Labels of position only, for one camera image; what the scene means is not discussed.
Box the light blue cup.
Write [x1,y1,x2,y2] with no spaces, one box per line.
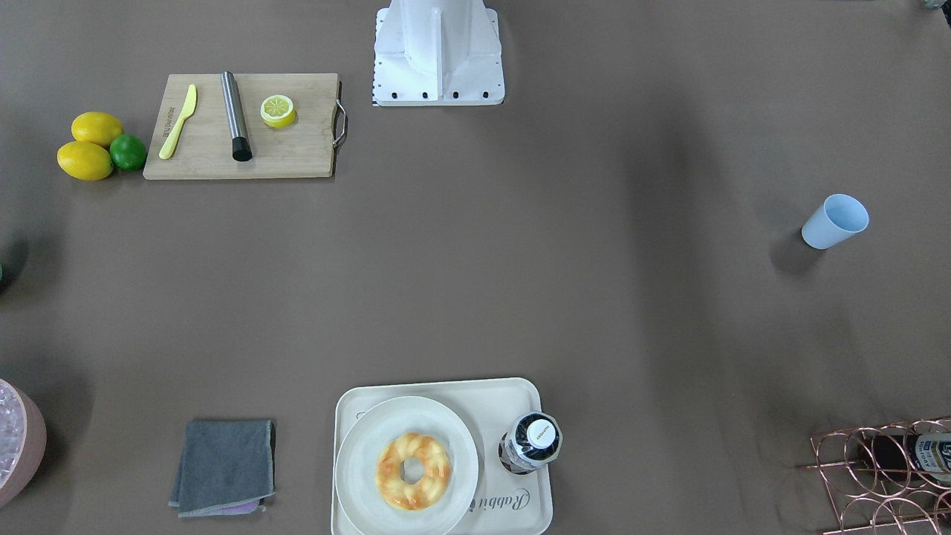
[801,193,870,250]

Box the pink bowl with ice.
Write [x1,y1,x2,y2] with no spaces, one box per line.
[1,380,47,507]

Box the tea bottle on tray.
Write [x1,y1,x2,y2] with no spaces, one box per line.
[497,411,563,475]

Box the bamboo cutting board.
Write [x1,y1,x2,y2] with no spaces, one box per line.
[143,73,348,181]

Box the cream round plate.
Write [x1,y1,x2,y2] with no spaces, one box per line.
[335,396,479,534]

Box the glazed donut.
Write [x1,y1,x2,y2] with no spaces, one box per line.
[374,432,452,511]

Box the cream serving tray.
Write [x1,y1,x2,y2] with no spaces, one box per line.
[331,378,554,534]

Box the half lemon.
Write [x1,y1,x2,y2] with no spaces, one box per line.
[259,94,296,129]

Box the steel muddler black tip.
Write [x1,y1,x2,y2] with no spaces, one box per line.
[221,71,253,162]

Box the gray folded cloth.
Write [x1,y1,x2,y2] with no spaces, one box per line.
[169,419,276,518]

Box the yellow plastic knife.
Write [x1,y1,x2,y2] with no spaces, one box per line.
[158,84,198,160]

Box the green lime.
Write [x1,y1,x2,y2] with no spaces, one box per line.
[108,133,147,172]

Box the yellow lemon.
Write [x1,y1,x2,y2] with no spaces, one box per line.
[71,111,125,149]
[56,141,114,181]

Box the rack bottle upper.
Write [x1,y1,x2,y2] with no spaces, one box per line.
[859,432,950,487]

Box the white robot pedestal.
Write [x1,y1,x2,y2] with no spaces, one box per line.
[371,1,506,106]

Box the copper wire bottle rack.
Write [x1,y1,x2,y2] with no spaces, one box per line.
[806,416,949,534]

